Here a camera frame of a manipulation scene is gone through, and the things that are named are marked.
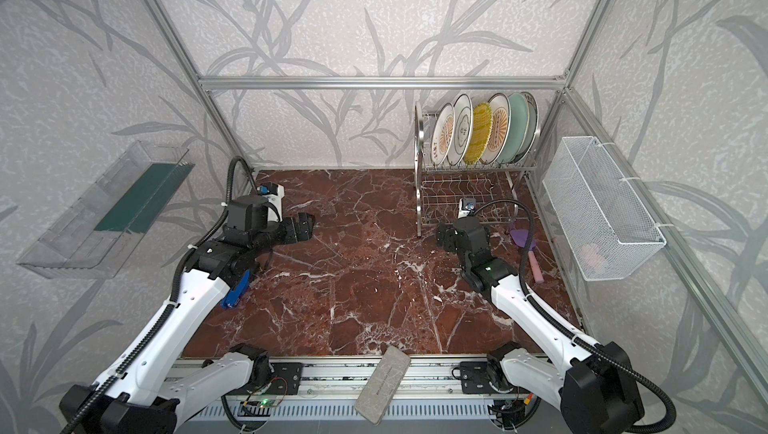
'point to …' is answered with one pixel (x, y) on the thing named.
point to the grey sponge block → (383, 384)
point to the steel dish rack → (492, 188)
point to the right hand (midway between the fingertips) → (458, 215)
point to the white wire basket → (604, 228)
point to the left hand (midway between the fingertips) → (304, 210)
